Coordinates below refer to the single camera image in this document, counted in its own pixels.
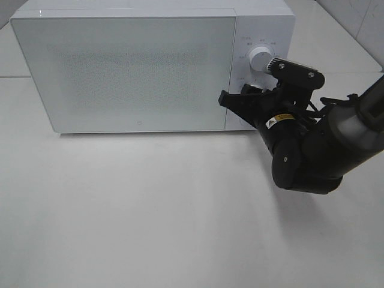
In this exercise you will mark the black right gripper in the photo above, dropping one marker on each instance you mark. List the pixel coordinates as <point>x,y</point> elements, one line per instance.
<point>280,115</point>

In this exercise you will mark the white microwave knob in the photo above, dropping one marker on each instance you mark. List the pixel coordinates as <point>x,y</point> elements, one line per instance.
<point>251,87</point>
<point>260,56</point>

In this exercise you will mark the white microwave door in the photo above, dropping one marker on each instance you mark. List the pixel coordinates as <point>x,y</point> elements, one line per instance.
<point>124,75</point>

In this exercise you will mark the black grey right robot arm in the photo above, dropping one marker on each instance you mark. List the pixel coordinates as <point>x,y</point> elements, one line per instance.
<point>312,149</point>

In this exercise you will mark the white microwave oven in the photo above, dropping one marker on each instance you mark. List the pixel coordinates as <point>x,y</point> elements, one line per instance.
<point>256,22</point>

